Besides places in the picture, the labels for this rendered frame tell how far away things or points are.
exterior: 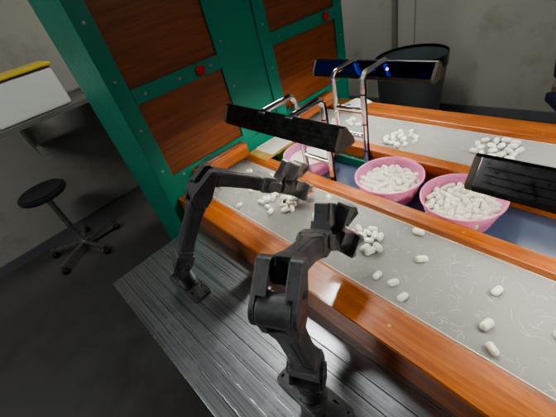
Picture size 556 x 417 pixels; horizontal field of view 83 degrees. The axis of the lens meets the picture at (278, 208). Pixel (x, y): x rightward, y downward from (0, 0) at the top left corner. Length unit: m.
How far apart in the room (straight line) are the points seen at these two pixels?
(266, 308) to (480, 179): 0.52
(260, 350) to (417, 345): 0.43
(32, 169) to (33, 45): 0.95
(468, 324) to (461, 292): 0.09
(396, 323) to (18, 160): 3.01
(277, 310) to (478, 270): 0.66
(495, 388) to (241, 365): 0.60
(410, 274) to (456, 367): 0.28
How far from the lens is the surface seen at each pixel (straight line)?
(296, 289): 0.53
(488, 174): 0.79
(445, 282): 1.00
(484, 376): 0.85
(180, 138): 1.52
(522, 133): 1.65
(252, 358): 0.99
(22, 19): 3.24
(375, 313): 0.89
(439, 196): 1.27
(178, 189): 1.56
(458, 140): 1.63
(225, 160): 1.57
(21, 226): 3.43
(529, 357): 0.93
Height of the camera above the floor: 1.52
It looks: 37 degrees down
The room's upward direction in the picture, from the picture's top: 16 degrees counter-clockwise
